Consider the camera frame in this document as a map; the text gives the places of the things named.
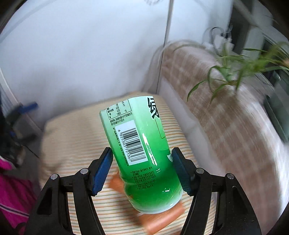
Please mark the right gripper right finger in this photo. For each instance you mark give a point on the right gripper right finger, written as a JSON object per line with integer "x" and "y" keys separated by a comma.
{"x": 233, "y": 212}

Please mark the potted spider plant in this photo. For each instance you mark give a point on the potted spider plant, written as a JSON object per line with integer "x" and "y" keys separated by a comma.
{"x": 224, "y": 74}

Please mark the orange cup lying left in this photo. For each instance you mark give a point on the orange cup lying left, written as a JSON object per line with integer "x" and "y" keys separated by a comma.
{"x": 152, "y": 223}

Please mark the plaid sofa back cover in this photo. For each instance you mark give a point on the plaid sofa back cover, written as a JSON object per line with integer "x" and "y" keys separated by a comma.
{"x": 242, "y": 138}

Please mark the striped cushion mat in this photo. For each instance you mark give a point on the striped cushion mat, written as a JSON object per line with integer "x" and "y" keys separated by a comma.
{"x": 73, "y": 140}

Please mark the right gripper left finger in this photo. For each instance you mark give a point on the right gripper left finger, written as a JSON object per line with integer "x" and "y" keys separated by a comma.
{"x": 51, "y": 214}

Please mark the magenta cloth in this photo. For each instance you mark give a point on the magenta cloth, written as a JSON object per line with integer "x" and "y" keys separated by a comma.
{"x": 17, "y": 201}

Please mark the green tea bottle cup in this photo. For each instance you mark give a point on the green tea bottle cup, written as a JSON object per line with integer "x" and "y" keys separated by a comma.
{"x": 136, "y": 136}

